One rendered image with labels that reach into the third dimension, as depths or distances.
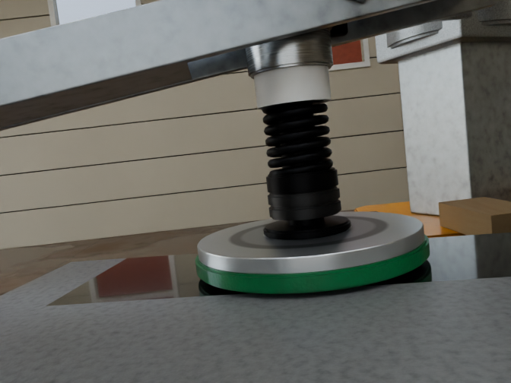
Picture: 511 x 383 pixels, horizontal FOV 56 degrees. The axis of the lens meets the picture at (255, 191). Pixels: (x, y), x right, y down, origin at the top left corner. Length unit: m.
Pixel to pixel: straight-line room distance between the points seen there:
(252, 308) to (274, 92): 0.19
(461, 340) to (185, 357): 0.16
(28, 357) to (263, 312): 0.16
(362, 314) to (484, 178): 0.83
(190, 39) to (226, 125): 6.07
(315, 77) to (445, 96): 0.72
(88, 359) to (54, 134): 6.66
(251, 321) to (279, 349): 0.05
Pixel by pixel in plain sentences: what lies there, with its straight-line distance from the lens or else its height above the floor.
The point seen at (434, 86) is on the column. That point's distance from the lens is 1.15.
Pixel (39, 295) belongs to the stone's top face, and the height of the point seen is 0.87.
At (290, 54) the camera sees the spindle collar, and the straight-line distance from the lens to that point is 0.43.
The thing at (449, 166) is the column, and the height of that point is 0.89.
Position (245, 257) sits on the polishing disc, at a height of 0.90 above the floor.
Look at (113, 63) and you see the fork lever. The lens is 0.41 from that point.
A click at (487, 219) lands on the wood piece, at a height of 0.82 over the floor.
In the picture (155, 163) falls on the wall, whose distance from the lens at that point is 6.58.
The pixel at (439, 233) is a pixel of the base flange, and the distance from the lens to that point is 0.99.
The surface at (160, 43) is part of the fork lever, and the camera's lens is 0.40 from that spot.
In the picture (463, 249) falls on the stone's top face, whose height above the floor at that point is 0.87.
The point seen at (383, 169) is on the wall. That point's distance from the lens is 6.72.
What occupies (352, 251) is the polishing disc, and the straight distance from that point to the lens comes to 0.37.
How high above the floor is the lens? 0.98
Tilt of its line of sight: 5 degrees down
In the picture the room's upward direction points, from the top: 6 degrees counter-clockwise
